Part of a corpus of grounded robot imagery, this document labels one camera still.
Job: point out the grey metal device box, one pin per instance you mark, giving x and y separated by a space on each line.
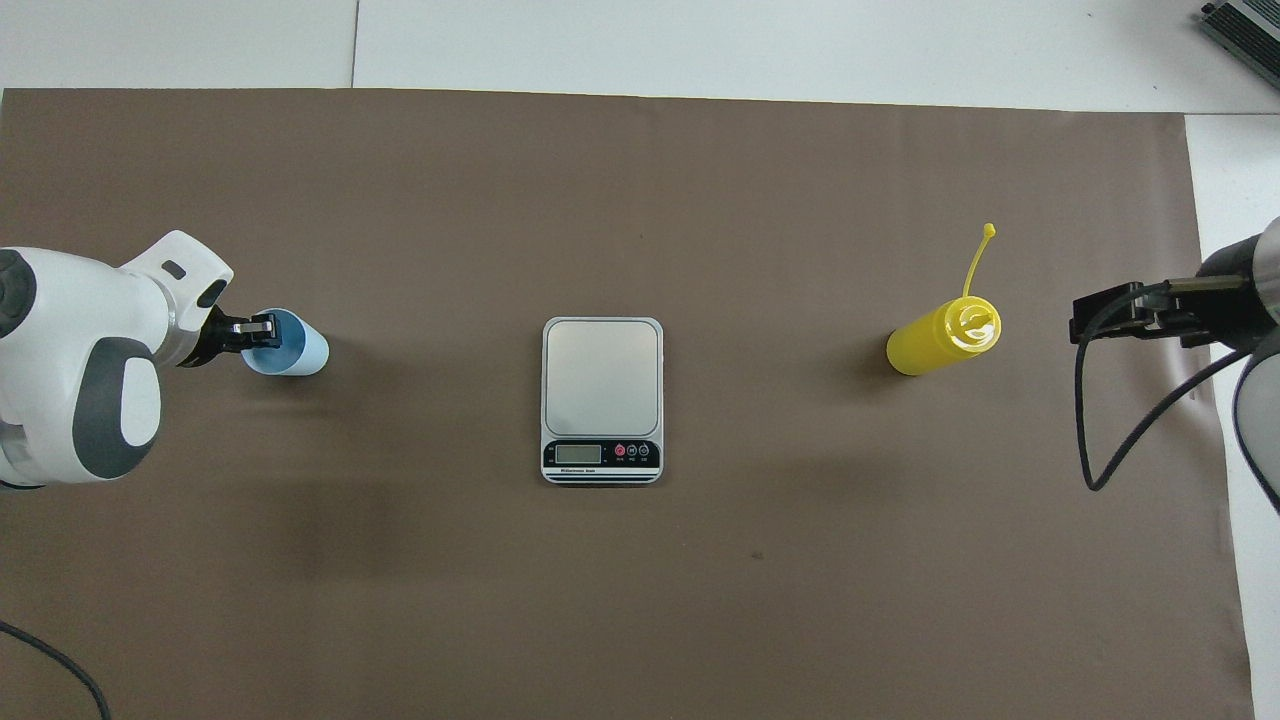
1250 25

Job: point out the silver digital kitchen scale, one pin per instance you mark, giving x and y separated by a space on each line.
600 380

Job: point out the light blue paper cup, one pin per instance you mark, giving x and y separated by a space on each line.
305 352

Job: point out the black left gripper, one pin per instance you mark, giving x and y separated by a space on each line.
215 335

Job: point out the yellow squeeze bottle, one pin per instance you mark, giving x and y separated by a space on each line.
935 345

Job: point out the brown table mat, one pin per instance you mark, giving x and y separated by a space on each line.
400 580

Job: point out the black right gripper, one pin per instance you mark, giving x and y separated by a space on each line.
1240 305

